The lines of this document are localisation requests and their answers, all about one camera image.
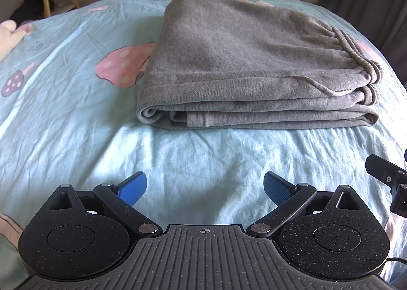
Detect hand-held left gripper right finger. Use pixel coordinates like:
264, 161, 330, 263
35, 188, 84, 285
247, 172, 362, 240

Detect black cable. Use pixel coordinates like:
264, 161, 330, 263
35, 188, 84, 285
384, 256, 407, 268

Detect light blue printed bedsheet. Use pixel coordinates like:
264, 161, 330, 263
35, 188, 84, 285
0, 0, 407, 290

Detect grey curtain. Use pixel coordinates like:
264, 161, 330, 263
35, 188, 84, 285
313, 0, 407, 66

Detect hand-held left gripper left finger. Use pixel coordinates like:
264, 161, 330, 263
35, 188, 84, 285
47, 172, 160, 239

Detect grey pants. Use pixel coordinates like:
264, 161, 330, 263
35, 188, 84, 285
136, 0, 384, 130

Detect black cloth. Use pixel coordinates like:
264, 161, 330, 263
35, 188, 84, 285
10, 0, 54, 22

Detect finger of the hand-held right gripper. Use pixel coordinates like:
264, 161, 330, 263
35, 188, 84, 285
365, 154, 407, 215

